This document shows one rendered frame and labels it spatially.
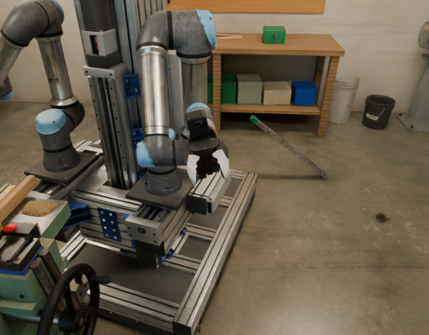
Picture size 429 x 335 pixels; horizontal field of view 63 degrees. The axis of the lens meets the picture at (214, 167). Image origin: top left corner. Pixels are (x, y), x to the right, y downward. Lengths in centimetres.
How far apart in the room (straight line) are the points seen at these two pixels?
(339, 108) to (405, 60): 85
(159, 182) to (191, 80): 41
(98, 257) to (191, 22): 136
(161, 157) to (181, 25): 40
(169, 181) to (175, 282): 67
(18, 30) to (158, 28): 55
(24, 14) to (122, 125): 50
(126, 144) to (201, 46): 56
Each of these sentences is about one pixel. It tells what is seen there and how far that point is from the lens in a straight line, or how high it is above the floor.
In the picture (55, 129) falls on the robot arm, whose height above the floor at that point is 101.
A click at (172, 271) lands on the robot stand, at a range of 189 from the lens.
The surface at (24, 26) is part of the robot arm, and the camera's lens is 146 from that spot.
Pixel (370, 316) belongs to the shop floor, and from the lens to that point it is 214.
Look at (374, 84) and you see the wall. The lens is 429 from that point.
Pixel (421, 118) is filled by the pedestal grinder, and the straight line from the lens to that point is 420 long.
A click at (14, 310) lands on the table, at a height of 86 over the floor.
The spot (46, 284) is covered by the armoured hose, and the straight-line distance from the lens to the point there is 104.
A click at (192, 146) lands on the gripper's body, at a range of 81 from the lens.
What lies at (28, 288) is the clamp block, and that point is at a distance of 101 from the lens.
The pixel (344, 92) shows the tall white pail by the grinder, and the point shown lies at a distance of 385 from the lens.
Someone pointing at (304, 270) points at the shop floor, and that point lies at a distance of 223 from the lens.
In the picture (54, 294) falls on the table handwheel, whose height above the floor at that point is 95.
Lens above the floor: 164
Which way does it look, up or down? 33 degrees down
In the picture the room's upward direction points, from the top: straight up
